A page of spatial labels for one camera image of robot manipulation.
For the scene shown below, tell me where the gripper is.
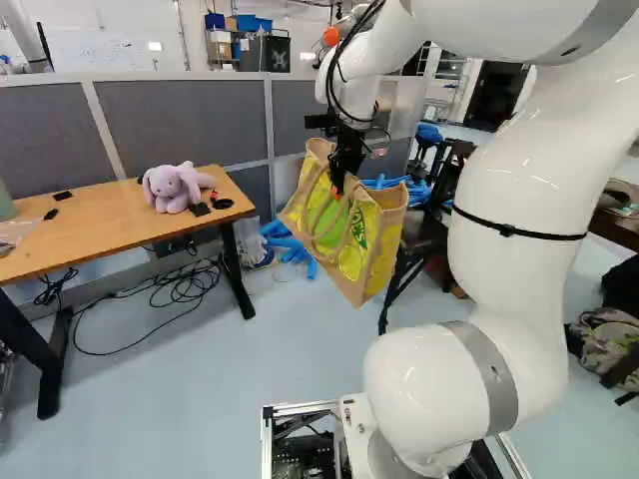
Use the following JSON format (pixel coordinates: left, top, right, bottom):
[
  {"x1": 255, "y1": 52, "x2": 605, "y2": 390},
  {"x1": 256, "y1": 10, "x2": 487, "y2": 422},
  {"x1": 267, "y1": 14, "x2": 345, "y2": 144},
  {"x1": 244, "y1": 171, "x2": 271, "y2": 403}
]
[{"x1": 326, "y1": 119, "x2": 369, "y2": 177}]

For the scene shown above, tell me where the jute tote bag yellow print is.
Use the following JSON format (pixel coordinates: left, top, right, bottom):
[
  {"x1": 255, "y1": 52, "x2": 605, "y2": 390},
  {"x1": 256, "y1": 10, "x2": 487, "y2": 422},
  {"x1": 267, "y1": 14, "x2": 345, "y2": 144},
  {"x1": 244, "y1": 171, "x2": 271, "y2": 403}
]
[{"x1": 277, "y1": 137, "x2": 410, "y2": 311}]

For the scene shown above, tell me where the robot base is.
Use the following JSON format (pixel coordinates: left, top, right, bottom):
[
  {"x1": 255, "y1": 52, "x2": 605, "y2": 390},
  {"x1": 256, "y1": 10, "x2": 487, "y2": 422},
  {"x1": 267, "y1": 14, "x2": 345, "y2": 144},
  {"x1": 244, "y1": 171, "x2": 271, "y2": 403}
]
[{"x1": 262, "y1": 391, "x2": 533, "y2": 479}]

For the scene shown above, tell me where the clear plastic bag of items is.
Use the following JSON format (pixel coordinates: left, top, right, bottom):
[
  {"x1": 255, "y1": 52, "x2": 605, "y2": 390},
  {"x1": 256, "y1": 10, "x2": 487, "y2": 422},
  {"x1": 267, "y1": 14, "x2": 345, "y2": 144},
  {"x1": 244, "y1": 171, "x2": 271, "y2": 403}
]
[{"x1": 234, "y1": 216, "x2": 275, "y2": 271}]

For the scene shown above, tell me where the clear plastic bag with parts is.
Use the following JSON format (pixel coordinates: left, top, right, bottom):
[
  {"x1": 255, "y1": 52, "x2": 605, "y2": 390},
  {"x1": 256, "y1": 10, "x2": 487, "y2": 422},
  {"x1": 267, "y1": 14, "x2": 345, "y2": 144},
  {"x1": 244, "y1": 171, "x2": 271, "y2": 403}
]
[{"x1": 0, "y1": 218, "x2": 44, "y2": 259}]

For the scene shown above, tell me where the blue foam tube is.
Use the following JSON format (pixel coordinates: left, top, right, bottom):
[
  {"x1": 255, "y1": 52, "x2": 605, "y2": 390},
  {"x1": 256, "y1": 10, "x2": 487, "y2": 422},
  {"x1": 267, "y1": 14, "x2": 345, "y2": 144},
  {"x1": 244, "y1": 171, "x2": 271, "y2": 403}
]
[
  {"x1": 259, "y1": 219, "x2": 297, "y2": 241},
  {"x1": 278, "y1": 244, "x2": 320, "y2": 281}
]

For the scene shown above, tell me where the grey office partition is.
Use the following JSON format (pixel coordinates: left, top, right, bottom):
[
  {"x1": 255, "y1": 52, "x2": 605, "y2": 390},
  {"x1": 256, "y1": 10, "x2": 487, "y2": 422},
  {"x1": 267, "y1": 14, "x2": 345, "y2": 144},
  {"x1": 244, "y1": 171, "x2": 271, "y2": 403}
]
[{"x1": 0, "y1": 71, "x2": 418, "y2": 202}]

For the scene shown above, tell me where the purple plush bunny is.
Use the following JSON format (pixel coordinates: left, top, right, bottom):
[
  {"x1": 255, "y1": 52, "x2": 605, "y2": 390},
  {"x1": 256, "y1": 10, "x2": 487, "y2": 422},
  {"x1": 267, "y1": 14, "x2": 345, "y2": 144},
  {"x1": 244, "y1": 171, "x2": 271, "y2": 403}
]
[{"x1": 142, "y1": 160, "x2": 219, "y2": 217}]

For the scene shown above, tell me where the wooden table with black legs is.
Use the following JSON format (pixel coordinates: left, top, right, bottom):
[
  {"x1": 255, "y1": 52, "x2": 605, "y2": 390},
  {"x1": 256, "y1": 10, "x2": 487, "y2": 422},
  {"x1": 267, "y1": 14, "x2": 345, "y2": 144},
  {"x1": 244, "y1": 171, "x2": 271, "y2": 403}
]
[{"x1": 0, "y1": 164, "x2": 259, "y2": 421}]

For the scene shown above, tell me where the camouflage backpack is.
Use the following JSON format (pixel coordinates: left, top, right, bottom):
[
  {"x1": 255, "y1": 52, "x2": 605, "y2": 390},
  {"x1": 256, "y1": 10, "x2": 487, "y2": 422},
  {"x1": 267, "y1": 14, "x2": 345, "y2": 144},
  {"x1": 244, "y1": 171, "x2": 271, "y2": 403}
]
[{"x1": 568, "y1": 307, "x2": 639, "y2": 393}]

